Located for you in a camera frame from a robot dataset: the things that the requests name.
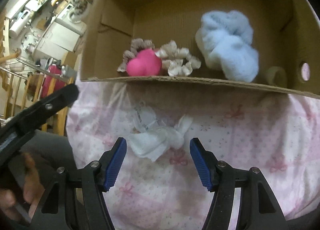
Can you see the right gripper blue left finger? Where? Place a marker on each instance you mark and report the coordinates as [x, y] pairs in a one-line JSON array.
[[74, 199]]

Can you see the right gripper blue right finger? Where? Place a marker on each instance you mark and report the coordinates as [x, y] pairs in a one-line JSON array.
[[258, 209]]

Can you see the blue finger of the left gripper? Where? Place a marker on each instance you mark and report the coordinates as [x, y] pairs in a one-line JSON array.
[[37, 115]]

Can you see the white mesh sock bundle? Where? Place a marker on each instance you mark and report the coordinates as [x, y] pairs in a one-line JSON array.
[[153, 137]]

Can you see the pink heart plush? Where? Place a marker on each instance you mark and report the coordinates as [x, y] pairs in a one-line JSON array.
[[146, 63]]

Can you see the beige grey scrunchie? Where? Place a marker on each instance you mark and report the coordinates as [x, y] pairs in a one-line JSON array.
[[137, 45]]

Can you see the tan beige sock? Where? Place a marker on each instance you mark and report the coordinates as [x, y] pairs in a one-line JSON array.
[[276, 76]]

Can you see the cream floral scrunchie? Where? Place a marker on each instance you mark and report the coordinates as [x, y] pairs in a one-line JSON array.
[[177, 61]]

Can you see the light blue fluffy socks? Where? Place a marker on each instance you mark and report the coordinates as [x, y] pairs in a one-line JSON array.
[[225, 41]]

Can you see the wooden chair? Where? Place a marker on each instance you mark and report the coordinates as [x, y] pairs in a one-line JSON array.
[[23, 82]]

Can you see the pink patterned bed quilt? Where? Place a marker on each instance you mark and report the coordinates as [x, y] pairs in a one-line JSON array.
[[277, 133]]

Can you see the white kitchen cabinets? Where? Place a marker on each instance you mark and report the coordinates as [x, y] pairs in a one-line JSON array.
[[60, 37]]

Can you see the brown cardboard box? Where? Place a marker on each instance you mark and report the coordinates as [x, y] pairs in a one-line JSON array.
[[271, 45]]

